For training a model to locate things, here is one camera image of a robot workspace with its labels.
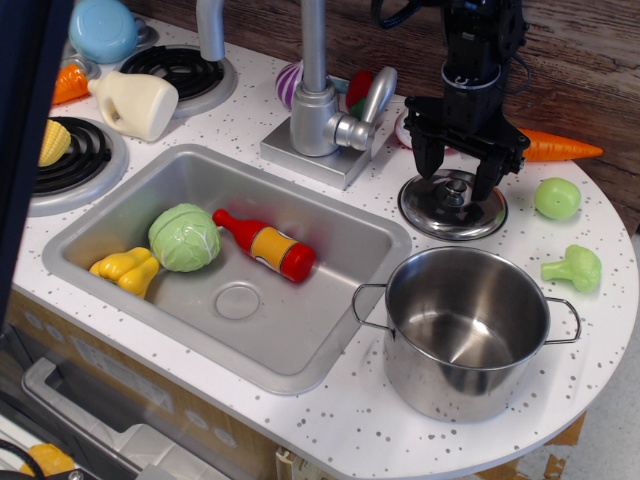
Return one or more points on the yellow toy bell pepper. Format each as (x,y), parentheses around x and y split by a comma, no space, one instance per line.
(132,271)

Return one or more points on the purple striped toy onion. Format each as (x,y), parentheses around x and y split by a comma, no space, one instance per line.
(287,81)

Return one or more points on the short orange toy carrot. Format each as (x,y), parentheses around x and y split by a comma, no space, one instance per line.
(71,84)

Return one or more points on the grey curved pipe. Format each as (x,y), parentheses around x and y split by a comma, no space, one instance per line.
(210,28)

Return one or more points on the blue toy bowl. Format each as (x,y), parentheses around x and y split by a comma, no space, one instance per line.
(103,31)

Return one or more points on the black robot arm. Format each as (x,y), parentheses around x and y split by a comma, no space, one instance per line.
(482,39)

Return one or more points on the stainless steel pot lid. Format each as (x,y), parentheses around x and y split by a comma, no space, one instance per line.
(442,207)

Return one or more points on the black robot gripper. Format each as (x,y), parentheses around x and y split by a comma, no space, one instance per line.
(468,117)

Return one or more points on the dark blue foreground bar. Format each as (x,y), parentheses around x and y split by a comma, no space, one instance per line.
(33,34)

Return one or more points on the front left stove burner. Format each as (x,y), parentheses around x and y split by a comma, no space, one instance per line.
(94,163)

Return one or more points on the grey oven door handle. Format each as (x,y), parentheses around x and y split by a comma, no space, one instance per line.
(111,427)

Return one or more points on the green toy broccoli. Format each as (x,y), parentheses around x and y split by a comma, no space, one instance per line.
(580,266)

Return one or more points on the red toy ketchup bottle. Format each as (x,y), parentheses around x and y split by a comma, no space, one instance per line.
(267,245)

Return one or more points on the green toy apple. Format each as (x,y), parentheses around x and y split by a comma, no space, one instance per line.
(557,198)

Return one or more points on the yellow toy corn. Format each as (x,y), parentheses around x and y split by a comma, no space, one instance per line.
(56,141)

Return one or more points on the green toy cabbage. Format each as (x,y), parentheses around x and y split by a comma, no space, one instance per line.
(184,238)

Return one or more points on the cream toy milk jug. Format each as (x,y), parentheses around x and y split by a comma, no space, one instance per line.
(137,105)

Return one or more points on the silver toy faucet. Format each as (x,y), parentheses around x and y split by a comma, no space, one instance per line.
(319,140)

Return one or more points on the grey toy sink basin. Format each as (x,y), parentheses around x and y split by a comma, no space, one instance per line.
(280,335)

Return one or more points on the red toy strawberry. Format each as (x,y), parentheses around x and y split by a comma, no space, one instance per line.
(357,93)

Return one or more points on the long orange toy carrot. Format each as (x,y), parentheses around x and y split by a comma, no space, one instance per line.
(547,147)

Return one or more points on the yellow object bottom left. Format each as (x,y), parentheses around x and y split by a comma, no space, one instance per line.
(50,459)

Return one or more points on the white pink toy radish slice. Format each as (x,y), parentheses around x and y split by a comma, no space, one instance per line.
(401,133)

